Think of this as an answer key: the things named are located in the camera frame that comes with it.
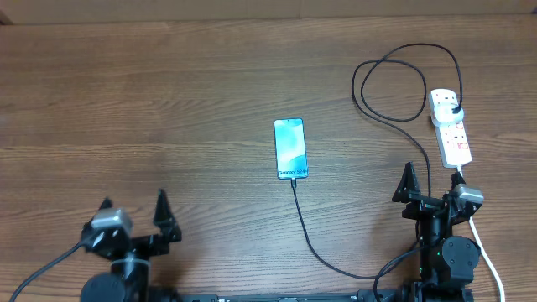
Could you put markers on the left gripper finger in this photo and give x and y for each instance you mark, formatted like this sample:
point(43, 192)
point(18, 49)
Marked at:
point(106, 204)
point(165, 220)

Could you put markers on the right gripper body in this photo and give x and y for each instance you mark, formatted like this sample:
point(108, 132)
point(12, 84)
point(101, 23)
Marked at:
point(419, 206)

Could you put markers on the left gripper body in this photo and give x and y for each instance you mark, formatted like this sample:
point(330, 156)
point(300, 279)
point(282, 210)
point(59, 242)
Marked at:
point(148, 247)

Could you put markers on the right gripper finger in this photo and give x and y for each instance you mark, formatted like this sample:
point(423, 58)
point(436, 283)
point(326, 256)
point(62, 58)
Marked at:
point(408, 189)
point(457, 181)

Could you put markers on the white power strip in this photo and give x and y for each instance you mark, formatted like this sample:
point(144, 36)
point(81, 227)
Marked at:
point(452, 138)

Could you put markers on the blue Galaxy smartphone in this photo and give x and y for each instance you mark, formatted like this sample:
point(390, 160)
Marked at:
point(290, 149)

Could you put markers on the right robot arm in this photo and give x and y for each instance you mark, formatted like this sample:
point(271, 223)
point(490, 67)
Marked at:
point(447, 262)

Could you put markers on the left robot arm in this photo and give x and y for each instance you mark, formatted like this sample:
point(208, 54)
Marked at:
point(127, 280)

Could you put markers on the white charger plug adapter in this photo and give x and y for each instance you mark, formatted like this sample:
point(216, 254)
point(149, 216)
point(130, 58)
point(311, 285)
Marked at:
point(442, 115)

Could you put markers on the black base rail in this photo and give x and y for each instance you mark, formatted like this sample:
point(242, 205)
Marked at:
point(362, 295)

